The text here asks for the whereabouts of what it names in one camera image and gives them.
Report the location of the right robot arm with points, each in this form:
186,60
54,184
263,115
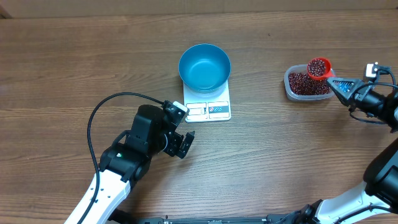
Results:
377,193

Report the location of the red adzuki beans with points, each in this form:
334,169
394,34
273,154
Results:
302,84

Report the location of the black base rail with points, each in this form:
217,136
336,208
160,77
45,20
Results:
121,217

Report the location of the white digital kitchen scale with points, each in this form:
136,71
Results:
207,107

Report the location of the blue metal bowl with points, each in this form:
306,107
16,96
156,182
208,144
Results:
204,68

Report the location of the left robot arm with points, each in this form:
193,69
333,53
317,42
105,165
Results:
128,160

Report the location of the red scoop with blue handle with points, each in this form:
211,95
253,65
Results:
319,69

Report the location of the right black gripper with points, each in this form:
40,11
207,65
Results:
353,85

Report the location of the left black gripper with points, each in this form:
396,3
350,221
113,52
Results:
173,149

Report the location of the clear plastic food container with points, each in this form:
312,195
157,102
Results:
294,97

